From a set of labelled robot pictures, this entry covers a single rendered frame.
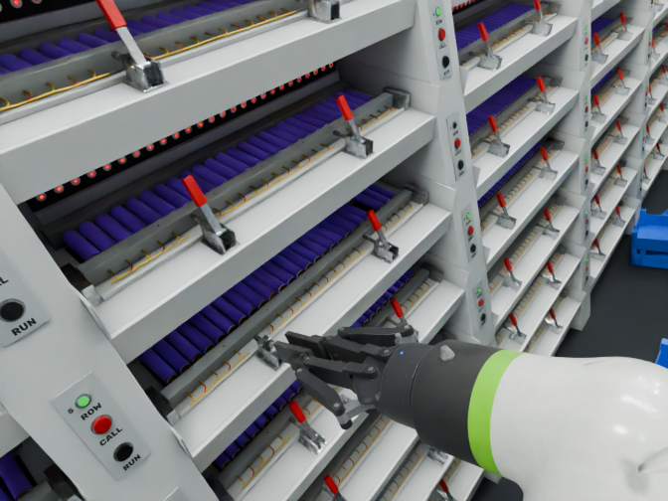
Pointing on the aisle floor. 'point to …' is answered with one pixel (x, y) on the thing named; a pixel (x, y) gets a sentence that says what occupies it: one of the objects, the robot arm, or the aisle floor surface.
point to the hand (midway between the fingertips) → (301, 351)
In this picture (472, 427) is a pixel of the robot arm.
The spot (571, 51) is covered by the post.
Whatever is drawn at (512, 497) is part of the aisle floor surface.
